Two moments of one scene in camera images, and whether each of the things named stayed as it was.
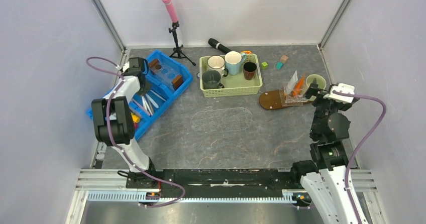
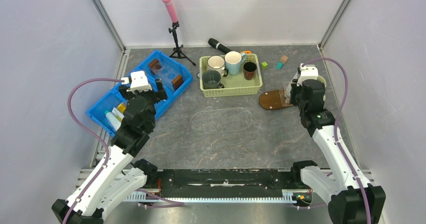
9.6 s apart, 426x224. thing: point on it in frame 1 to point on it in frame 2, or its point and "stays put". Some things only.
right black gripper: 313,90 to 295,88
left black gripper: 145,90 to 158,95
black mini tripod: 178,53 stays put
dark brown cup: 249,69 stays put
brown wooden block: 284,59 stays put
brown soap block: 177,82 stays put
